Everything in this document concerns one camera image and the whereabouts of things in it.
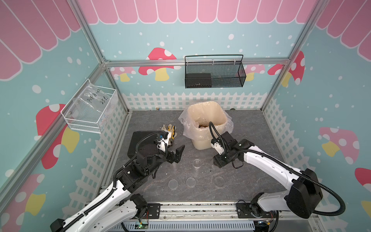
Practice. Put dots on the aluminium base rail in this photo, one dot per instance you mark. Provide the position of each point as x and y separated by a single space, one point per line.
212 217

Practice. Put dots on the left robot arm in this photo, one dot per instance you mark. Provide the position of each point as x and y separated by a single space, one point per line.
119 202

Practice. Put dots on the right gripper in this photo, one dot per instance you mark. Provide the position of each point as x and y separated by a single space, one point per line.
217 161

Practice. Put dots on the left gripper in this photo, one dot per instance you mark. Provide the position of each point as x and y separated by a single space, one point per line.
178 155

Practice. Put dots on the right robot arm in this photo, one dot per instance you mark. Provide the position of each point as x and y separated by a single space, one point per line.
302 193

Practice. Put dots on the clear plastic bin liner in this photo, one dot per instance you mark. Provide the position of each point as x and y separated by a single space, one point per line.
183 120

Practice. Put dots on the black wire mesh basket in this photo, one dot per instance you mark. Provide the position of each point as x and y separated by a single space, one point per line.
226 71

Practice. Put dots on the black box in basket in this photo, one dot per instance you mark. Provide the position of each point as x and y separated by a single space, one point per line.
198 80

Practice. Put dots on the white yellow work gloves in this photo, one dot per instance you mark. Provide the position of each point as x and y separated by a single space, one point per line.
172 132

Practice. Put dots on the clear tea jar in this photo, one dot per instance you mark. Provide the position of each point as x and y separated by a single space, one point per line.
197 164

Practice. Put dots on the beige trash bin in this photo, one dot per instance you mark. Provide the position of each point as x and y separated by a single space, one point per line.
199 116

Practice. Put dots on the clear plastic bag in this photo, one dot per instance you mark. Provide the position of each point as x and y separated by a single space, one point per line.
98 104

